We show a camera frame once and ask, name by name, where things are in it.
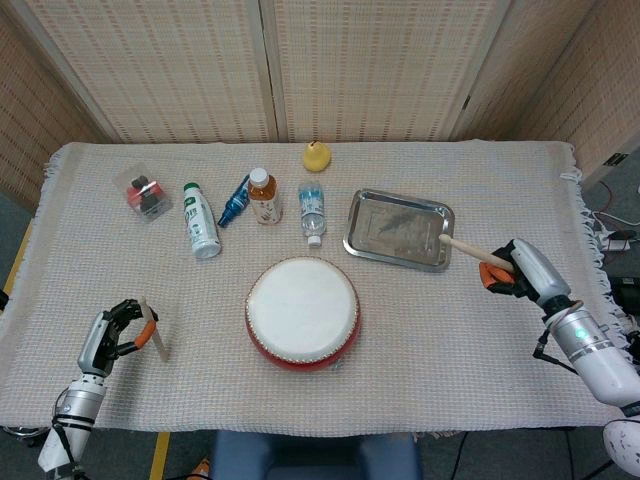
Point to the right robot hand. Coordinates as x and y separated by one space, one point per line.
540 275

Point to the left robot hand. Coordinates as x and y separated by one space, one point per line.
95 345

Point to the wooden drumstick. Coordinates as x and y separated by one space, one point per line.
159 340
475 252

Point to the red drum white head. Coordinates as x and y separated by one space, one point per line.
300 305

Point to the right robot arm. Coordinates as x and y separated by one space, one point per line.
600 360

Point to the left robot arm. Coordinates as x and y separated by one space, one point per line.
77 405

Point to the rectangular metal tray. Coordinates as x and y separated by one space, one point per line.
390 225

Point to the black box on floor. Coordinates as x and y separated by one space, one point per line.
625 292

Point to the clear box with coffee capsules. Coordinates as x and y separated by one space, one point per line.
145 196

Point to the beige woven tablecloth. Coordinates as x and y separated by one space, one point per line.
400 350

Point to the white bottle green cap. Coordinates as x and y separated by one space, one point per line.
200 225

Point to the orange object on floor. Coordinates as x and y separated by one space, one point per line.
201 470

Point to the small blue bottle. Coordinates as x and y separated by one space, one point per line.
234 202

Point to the amber tea bottle white cap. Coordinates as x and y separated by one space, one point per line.
265 200

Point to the clear water bottle blue label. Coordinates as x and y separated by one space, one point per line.
312 210

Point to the blue seat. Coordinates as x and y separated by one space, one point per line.
315 457

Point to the yellow pear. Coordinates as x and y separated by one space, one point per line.
316 159

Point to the bamboo folding screen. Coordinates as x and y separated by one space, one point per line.
150 75

